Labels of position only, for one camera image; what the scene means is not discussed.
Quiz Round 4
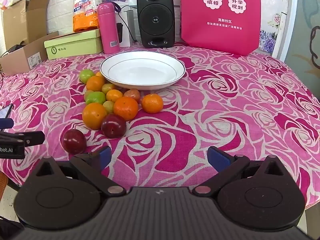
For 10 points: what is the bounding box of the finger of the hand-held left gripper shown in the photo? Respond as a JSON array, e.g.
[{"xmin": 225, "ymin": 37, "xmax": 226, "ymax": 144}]
[
  {"xmin": 0, "ymin": 130, "xmax": 46, "ymax": 146},
  {"xmin": 0, "ymin": 118, "xmax": 15, "ymax": 130}
]

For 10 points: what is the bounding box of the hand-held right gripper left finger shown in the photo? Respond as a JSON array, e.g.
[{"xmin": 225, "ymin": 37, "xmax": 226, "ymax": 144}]
[{"xmin": 32, "ymin": 145, "xmax": 127, "ymax": 197}]

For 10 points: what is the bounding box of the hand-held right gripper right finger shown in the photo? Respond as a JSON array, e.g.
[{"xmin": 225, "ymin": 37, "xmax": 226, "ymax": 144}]
[{"xmin": 192, "ymin": 146, "xmax": 288, "ymax": 197}]

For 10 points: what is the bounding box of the dark red plum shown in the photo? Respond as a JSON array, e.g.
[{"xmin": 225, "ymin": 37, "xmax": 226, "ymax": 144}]
[
  {"xmin": 101, "ymin": 114, "xmax": 127, "ymax": 139},
  {"xmin": 61, "ymin": 129, "xmax": 87, "ymax": 155}
]

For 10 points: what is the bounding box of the large orange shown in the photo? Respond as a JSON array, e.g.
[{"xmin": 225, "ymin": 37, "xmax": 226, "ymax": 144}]
[
  {"xmin": 82, "ymin": 102, "xmax": 108, "ymax": 130},
  {"xmin": 86, "ymin": 76, "xmax": 107, "ymax": 92}
]

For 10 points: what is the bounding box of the mandarin orange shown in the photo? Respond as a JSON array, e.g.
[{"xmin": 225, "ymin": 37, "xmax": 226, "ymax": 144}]
[
  {"xmin": 113, "ymin": 96, "xmax": 139, "ymax": 121},
  {"xmin": 141, "ymin": 94, "xmax": 164, "ymax": 114}
]

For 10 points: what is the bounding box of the green apple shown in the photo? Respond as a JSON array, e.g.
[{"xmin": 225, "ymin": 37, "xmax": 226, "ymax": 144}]
[
  {"xmin": 85, "ymin": 91, "xmax": 107, "ymax": 105},
  {"xmin": 79, "ymin": 69, "xmax": 95, "ymax": 84}
]

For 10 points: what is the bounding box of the bright red plum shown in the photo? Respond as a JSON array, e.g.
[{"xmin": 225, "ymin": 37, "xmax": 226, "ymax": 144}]
[{"xmin": 123, "ymin": 89, "xmax": 141, "ymax": 103}]

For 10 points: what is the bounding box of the yellow red plum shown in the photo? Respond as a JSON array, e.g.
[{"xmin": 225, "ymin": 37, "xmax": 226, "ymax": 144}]
[{"xmin": 101, "ymin": 83, "xmax": 116, "ymax": 94}]

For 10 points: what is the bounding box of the white plate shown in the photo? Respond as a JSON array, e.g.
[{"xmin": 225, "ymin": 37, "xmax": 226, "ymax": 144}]
[{"xmin": 100, "ymin": 52, "xmax": 186, "ymax": 91}]

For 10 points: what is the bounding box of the smartphone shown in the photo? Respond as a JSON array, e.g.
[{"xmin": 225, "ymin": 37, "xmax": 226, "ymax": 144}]
[{"xmin": 0, "ymin": 103, "xmax": 14, "ymax": 118}]

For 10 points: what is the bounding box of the pink rose tablecloth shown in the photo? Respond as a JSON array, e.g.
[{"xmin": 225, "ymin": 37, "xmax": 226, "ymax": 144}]
[{"xmin": 0, "ymin": 41, "xmax": 320, "ymax": 209}]

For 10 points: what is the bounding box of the labelled cardboard box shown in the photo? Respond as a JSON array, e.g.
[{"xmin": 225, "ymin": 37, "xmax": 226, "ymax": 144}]
[{"xmin": 0, "ymin": 31, "xmax": 59, "ymax": 77}]

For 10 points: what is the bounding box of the black power adapter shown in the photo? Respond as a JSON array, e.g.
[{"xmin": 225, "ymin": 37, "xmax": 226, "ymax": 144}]
[{"xmin": 7, "ymin": 44, "xmax": 25, "ymax": 54}]

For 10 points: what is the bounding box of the light green shoebox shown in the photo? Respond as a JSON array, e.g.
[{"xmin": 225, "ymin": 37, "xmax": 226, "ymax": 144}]
[{"xmin": 44, "ymin": 29, "xmax": 103, "ymax": 60}]

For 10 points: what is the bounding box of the pink printed bag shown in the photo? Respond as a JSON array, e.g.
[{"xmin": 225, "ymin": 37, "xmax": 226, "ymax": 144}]
[{"xmin": 180, "ymin": 0, "xmax": 262, "ymax": 57}]

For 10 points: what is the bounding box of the white product box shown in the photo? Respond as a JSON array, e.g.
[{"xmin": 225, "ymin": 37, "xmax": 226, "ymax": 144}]
[{"xmin": 116, "ymin": 10, "xmax": 138, "ymax": 48}]

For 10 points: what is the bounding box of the floral printed cloth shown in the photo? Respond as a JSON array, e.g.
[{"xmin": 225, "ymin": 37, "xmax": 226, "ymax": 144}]
[{"xmin": 0, "ymin": 0, "xmax": 33, "ymax": 12}]

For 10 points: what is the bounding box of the pink thermos bottle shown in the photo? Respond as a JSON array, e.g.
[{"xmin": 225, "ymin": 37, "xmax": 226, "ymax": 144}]
[{"xmin": 97, "ymin": 2, "xmax": 120, "ymax": 55}]

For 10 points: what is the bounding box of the pack of paper cups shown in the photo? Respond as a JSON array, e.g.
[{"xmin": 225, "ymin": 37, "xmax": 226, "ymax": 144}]
[{"xmin": 70, "ymin": 0, "xmax": 102, "ymax": 32}]

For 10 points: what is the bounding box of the black speaker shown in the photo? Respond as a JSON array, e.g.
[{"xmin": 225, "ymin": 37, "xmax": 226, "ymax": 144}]
[{"xmin": 136, "ymin": 0, "xmax": 176, "ymax": 48}]

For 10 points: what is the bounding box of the black cable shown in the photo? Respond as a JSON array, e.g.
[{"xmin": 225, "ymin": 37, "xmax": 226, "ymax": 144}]
[{"xmin": 117, "ymin": 11, "xmax": 138, "ymax": 43}]

